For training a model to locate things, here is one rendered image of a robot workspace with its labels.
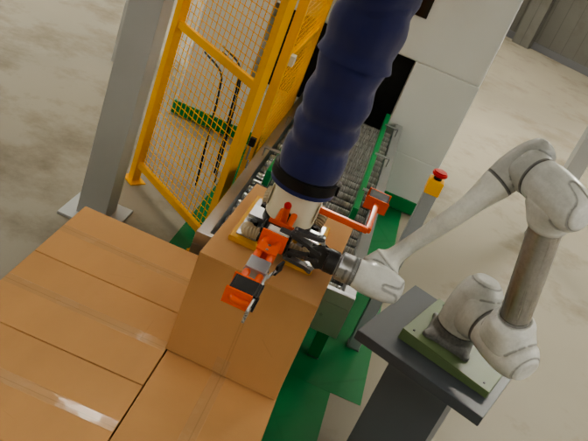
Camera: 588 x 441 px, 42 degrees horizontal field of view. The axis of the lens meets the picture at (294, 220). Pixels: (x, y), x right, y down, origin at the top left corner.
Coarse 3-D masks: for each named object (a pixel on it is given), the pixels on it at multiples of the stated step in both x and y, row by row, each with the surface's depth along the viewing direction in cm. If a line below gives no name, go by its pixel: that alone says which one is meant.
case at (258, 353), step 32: (256, 192) 278; (224, 224) 251; (224, 256) 234; (192, 288) 238; (224, 288) 235; (288, 288) 232; (320, 288) 238; (192, 320) 243; (224, 320) 239; (256, 320) 236; (288, 320) 233; (192, 352) 248; (224, 352) 244; (256, 352) 241; (288, 352) 238; (256, 384) 246
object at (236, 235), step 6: (258, 198) 271; (252, 204) 265; (258, 204) 266; (264, 204) 262; (246, 216) 256; (240, 222) 251; (252, 222) 249; (258, 222) 255; (234, 228) 247; (240, 228) 247; (234, 234) 244; (240, 234) 245; (234, 240) 243; (240, 240) 243; (246, 240) 243; (252, 240) 244; (246, 246) 243; (252, 246) 243
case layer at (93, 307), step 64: (64, 256) 273; (128, 256) 286; (192, 256) 302; (0, 320) 235; (64, 320) 245; (128, 320) 256; (0, 384) 214; (64, 384) 222; (128, 384) 231; (192, 384) 241
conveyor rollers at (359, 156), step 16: (368, 128) 503; (368, 144) 479; (384, 144) 486; (272, 160) 408; (352, 160) 447; (368, 160) 455; (256, 176) 385; (352, 176) 424; (352, 192) 407; (336, 208) 383; (352, 240) 359
